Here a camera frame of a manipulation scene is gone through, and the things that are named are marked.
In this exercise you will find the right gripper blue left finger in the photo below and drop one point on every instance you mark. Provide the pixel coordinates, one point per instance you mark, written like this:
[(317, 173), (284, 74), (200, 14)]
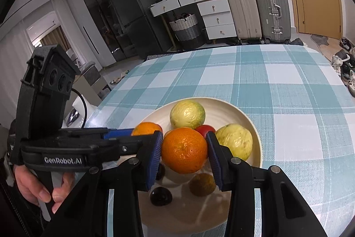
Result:
[(154, 156)]

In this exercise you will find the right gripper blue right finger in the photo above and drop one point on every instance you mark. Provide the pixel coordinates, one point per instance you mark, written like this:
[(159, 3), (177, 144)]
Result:
[(219, 157)]

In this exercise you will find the dark plum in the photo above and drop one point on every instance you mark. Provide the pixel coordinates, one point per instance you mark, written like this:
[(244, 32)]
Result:
[(161, 172), (160, 196)]

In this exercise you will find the orange mandarin back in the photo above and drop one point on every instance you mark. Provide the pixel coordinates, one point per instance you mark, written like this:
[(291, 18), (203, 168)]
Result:
[(146, 128)]

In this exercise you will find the orange mandarin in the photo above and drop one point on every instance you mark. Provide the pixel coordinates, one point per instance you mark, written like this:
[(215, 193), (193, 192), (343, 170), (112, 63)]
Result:
[(146, 128), (184, 151)]

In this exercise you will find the yellow-green guava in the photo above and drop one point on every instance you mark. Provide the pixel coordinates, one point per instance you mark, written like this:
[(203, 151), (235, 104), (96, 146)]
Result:
[(237, 138), (187, 113)]

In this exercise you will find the orange mandarin front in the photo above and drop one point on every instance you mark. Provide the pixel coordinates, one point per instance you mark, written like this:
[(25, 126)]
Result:
[(184, 151)]

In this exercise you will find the brown longan front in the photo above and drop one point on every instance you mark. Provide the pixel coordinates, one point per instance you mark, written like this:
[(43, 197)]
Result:
[(202, 184)]

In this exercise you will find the person's left hand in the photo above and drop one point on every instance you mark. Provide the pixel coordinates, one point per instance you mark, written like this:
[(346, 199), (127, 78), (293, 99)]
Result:
[(33, 190)]

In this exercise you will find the teal checkered tablecloth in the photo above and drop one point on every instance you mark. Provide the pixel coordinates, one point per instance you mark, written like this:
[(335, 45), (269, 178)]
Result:
[(303, 112)]

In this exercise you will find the woven laundry basket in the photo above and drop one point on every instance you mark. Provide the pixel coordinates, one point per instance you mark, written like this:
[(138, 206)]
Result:
[(187, 32)]

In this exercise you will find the white drawer desk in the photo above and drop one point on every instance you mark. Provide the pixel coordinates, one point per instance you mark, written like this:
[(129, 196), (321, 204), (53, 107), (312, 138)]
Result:
[(216, 15)]

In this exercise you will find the shoes on floor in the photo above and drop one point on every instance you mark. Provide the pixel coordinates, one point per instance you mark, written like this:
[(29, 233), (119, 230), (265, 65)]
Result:
[(343, 63)]

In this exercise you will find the silver grey suitcase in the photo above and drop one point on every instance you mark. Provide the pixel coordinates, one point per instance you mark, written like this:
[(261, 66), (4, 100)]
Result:
[(275, 20)]

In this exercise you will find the black refrigerator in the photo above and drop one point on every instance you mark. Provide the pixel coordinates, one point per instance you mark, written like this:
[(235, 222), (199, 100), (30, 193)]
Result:
[(146, 32)]

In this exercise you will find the beige suitcase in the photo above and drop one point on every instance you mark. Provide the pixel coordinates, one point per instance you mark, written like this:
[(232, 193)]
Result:
[(246, 19)]

